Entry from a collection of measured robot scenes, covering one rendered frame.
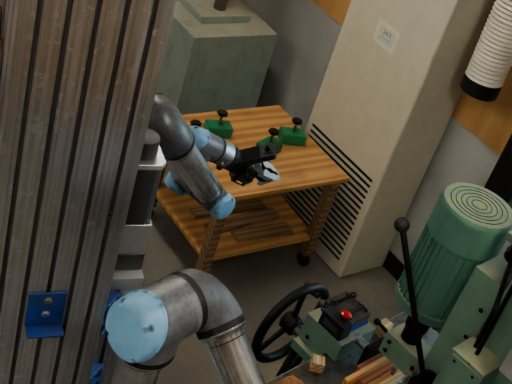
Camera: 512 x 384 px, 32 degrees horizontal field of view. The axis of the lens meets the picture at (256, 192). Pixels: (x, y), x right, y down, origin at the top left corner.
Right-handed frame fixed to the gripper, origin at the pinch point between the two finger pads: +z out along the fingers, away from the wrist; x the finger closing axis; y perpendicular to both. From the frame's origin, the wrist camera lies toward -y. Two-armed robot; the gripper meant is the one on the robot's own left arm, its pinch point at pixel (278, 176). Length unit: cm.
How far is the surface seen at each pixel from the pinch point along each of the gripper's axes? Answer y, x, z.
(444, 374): -47, 79, -13
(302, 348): 1, 54, 1
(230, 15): 67, -152, 69
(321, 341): -6, 55, 1
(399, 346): -28, 63, 3
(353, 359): -10, 59, 9
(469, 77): -31, -65, 89
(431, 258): -51, 54, -15
